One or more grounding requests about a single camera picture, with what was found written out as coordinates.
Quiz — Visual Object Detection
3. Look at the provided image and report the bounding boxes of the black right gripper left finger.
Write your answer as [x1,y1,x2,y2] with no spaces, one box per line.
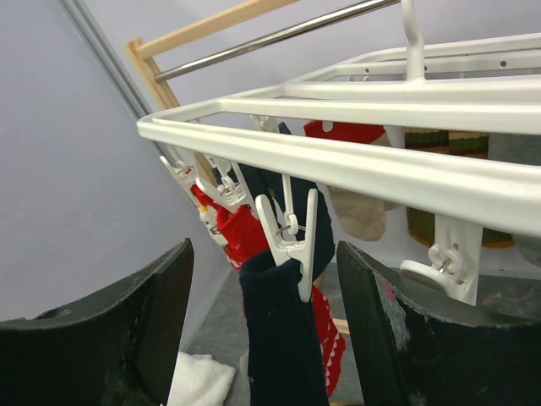
[1,239,194,405]

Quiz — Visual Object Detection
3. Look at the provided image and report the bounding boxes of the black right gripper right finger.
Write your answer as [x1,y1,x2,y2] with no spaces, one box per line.
[336,241,540,405]

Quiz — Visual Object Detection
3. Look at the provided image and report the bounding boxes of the navy santa sock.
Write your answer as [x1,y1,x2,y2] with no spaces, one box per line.
[239,164,335,405]

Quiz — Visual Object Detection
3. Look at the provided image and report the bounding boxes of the white plastic clip hanger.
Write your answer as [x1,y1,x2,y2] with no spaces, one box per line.
[135,0,541,305]

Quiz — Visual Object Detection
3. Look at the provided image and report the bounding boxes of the white folded towel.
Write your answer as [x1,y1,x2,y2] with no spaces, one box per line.
[167,352,236,406]

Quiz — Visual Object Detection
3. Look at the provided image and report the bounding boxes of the olive orange sock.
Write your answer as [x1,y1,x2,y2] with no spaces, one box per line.
[404,129,450,247]
[447,131,516,249]

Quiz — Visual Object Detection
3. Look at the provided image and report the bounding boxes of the beige sock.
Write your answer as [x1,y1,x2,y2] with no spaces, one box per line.
[327,186,399,242]

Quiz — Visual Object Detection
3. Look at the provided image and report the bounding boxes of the red cat face sock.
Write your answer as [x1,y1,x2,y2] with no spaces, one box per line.
[190,184,346,395]

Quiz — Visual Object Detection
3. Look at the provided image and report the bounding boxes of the red candy cane sock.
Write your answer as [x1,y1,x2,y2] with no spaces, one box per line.
[303,121,385,144]

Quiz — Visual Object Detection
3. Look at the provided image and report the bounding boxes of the steel hanging rod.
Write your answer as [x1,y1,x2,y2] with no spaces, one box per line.
[155,0,399,83]

